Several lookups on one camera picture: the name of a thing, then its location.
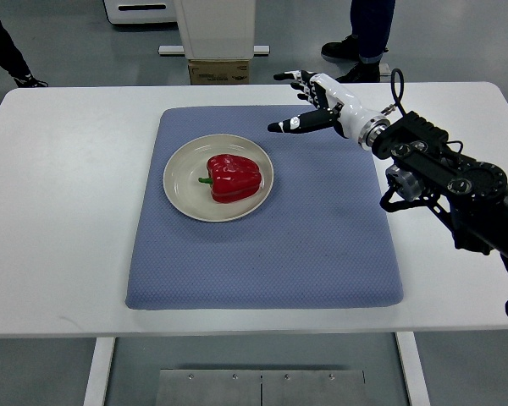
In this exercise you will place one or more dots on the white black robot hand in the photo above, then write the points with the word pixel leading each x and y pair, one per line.
pixel 334 107

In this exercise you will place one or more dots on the red bell pepper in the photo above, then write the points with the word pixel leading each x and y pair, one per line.
pixel 232 177

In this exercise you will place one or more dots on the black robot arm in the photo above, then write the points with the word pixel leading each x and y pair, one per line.
pixel 468 196

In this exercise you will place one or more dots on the cream round plate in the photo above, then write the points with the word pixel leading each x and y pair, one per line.
pixel 189 163

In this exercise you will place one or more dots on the person legs in jeans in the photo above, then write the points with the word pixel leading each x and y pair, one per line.
pixel 371 22

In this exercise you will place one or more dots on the blue fabric mat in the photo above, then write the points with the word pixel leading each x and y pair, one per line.
pixel 319 241

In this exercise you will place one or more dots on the cardboard box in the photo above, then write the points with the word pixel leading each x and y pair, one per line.
pixel 219 72

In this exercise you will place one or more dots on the white right table leg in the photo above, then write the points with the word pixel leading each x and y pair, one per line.
pixel 411 366

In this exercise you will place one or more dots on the white table leg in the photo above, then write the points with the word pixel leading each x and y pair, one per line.
pixel 97 383
pixel 411 366

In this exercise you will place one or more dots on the white machine base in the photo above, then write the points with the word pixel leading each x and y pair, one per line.
pixel 137 12

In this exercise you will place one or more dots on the white left table leg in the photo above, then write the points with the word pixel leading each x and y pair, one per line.
pixel 97 383

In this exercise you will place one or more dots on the person legs black trousers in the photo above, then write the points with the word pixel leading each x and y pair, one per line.
pixel 13 62

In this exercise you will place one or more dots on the white pedestal column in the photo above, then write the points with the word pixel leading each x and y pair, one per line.
pixel 216 29

